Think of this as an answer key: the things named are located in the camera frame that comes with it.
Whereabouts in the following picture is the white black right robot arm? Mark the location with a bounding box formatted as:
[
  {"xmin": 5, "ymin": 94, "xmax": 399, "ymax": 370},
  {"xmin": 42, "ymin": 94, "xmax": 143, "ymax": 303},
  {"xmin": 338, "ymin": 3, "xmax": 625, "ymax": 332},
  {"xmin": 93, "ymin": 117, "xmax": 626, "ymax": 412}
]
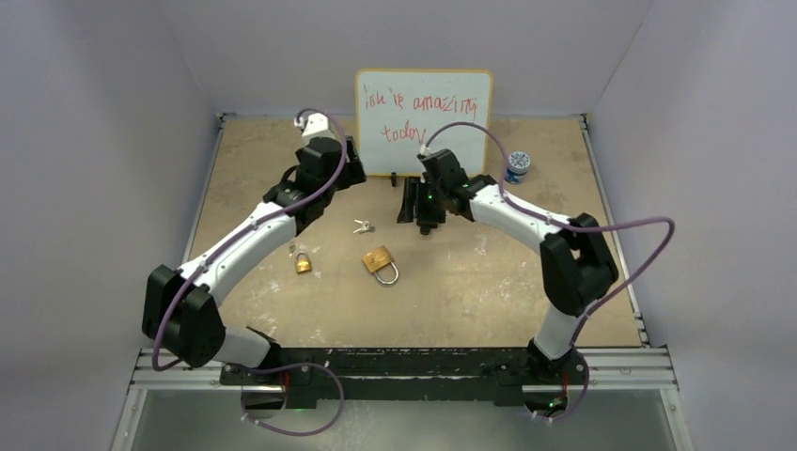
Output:
[{"xmin": 417, "ymin": 149, "xmax": 619, "ymax": 382}]

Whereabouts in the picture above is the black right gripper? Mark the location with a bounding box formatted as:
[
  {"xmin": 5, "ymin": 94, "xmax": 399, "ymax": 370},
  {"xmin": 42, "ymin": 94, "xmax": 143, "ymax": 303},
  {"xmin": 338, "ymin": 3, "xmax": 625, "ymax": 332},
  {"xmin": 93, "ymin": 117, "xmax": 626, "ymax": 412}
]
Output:
[{"xmin": 399, "ymin": 177, "xmax": 449, "ymax": 226}]

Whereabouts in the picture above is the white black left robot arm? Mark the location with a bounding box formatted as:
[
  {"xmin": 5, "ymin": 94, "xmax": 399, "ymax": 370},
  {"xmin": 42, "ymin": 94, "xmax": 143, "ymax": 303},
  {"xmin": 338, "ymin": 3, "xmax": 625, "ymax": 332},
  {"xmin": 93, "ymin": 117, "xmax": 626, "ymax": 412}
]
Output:
[{"xmin": 142, "ymin": 135, "xmax": 367, "ymax": 384}]

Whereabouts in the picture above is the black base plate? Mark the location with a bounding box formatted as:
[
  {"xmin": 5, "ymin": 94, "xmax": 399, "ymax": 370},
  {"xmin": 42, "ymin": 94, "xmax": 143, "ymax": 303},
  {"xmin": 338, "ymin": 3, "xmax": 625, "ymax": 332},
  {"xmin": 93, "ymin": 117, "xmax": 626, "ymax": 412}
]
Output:
[{"xmin": 220, "ymin": 347, "xmax": 587, "ymax": 412}]

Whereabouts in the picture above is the small brass padlock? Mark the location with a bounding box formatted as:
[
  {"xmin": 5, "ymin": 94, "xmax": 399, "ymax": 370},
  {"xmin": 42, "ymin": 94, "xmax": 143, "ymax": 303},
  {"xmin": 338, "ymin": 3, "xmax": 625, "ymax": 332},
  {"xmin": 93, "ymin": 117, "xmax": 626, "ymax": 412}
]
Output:
[{"xmin": 294, "ymin": 251, "xmax": 313, "ymax": 274}]

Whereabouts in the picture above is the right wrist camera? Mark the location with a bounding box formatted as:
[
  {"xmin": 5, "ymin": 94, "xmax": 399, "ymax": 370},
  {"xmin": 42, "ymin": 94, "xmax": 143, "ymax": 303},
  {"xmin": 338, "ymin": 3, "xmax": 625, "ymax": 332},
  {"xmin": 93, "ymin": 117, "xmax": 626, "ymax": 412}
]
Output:
[{"xmin": 416, "ymin": 145, "xmax": 442, "ymax": 165}]

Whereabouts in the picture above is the yellow framed whiteboard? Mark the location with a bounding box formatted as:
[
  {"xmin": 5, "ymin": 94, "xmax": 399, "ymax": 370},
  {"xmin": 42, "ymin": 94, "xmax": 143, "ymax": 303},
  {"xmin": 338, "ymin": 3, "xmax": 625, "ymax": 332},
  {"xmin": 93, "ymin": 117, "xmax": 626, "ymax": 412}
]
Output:
[{"xmin": 354, "ymin": 69, "xmax": 493, "ymax": 177}]

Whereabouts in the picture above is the aluminium frame rail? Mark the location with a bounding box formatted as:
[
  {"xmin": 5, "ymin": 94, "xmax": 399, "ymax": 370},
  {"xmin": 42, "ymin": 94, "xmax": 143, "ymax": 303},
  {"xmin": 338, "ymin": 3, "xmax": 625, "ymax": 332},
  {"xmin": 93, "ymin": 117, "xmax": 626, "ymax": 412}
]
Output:
[{"xmin": 133, "ymin": 108, "xmax": 677, "ymax": 427}]

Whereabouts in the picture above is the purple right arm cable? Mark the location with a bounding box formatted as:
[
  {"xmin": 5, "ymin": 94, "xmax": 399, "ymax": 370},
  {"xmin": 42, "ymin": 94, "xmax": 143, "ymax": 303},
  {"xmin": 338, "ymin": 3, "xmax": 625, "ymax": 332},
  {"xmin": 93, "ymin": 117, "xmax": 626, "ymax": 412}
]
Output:
[{"xmin": 420, "ymin": 121, "xmax": 676, "ymax": 425}]

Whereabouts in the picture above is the blue white round tin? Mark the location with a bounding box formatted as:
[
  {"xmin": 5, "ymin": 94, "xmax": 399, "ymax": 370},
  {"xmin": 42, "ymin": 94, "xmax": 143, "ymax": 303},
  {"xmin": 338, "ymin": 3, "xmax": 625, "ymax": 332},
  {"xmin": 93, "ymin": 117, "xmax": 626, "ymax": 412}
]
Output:
[{"xmin": 504, "ymin": 151, "xmax": 532, "ymax": 184}]

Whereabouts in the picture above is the large brass padlock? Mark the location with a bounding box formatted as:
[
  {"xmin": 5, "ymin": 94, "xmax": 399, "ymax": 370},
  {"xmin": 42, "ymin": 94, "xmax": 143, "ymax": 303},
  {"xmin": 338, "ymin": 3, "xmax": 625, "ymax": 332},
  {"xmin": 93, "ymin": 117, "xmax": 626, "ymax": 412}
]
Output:
[{"xmin": 361, "ymin": 245, "xmax": 400, "ymax": 286}]

